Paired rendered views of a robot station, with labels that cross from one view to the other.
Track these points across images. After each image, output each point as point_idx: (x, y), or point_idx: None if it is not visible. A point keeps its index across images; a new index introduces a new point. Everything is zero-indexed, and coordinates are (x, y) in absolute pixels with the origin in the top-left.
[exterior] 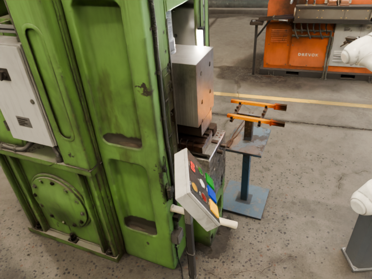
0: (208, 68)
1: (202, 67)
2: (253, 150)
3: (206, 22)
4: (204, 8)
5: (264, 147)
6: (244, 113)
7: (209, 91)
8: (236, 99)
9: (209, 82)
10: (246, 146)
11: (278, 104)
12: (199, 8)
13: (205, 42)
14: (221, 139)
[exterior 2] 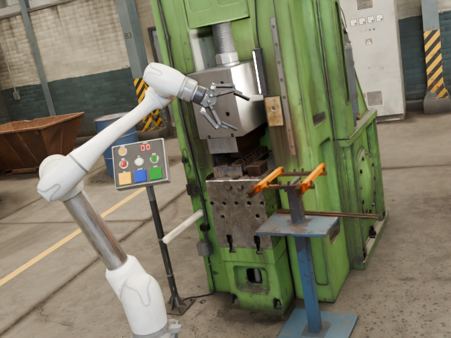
0: (220, 88)
1: (202, 82)
2: (267, 226)
3: (288, 47)
4: (276, 29)
5: (274, 232)
6: (294, 179)
7: (227, 114)
8: (323, 165)
9: (224, 104)
10: (277, 221)
11: (301, 184)
12: (258, 28)
13: (282, 70)
14: (244, 181)
